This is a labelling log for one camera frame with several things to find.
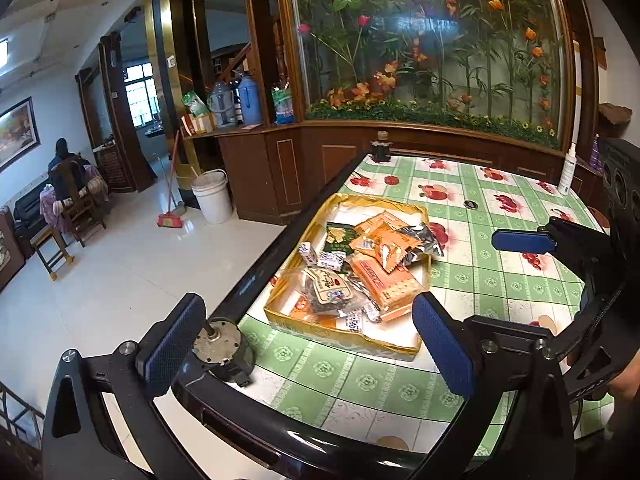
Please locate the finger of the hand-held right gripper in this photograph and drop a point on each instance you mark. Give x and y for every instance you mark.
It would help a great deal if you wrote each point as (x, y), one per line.
(520, 241)
(505, 326)

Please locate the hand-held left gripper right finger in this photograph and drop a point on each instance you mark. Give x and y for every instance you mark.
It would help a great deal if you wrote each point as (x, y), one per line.
(445, 347)

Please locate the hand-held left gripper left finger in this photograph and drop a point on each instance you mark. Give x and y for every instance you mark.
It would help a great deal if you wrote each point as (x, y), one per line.
(175, 345)

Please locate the orange cracker packet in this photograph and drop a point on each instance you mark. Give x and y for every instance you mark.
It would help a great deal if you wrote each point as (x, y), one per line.
(385, 285)

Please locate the silver foil snack packet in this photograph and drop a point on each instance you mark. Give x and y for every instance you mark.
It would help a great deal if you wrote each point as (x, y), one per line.
(424, 241)

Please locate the small orange snack packet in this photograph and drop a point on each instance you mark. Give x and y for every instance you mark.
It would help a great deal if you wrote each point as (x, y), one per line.
(395, 254)

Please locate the yellow cardboard tray box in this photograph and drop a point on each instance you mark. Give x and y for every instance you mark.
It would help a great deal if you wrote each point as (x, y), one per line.
(320, 332)

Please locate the clear plastic snack bag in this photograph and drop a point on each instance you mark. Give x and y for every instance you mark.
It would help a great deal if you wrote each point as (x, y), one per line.
(327, 290)

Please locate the green cracker packet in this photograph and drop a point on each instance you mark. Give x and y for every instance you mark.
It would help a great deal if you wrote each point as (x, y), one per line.
(340, 237)

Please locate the person's right hand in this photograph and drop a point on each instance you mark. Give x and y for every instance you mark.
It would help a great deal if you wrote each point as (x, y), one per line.
(625, 390)

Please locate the round metal motor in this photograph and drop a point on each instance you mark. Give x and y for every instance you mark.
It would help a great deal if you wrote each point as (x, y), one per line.
(222, 350)

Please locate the round dark lid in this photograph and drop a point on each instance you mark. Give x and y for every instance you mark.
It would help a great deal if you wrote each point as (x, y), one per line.
(470, 205)

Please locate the white spray bottle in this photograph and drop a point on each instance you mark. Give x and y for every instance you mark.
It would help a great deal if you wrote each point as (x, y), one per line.
(567, 170)

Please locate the purple spray can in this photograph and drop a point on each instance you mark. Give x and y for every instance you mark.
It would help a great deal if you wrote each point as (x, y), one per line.
(595, 152)

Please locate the red broom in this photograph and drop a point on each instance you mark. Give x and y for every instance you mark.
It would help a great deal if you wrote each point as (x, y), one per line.
(172, 210)

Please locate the white plastic bucket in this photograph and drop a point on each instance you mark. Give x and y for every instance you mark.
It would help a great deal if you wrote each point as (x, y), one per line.
(212, 196)

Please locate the small wooden stool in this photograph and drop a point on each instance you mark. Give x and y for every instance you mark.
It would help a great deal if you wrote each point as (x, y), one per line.
(50, 255)

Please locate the wooden chair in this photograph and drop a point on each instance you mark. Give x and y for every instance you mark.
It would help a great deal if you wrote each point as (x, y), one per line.
(82, 210)

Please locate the dark glass bottle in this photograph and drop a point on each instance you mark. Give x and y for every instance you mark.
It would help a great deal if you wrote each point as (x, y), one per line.
(381, 150)

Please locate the metal stair railing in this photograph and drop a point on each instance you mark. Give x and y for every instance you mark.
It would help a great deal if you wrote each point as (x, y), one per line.
(20, 415)

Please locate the wooden low cabinet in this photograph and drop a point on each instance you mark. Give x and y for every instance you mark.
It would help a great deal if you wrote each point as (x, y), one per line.
(250, 170)

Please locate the black sofa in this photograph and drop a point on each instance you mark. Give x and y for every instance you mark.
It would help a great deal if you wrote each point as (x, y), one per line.
(27, 210)

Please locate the orange carton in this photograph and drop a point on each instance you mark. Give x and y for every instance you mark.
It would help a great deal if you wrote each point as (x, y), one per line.
(197, 123)

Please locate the green snack bag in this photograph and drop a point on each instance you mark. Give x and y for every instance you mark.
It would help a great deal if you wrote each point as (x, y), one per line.
(195, 105)

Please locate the clear water jug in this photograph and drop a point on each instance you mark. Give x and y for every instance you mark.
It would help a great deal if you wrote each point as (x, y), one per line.
(220, 102)

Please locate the blue thermos jug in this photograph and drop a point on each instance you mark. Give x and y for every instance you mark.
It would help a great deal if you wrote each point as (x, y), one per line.
(248, 100)

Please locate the green plastic bottle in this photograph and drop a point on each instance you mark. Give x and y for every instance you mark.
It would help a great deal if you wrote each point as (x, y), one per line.
(282, 105)

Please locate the framed wall picture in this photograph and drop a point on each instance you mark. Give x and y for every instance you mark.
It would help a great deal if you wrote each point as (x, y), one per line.
(17, 130)

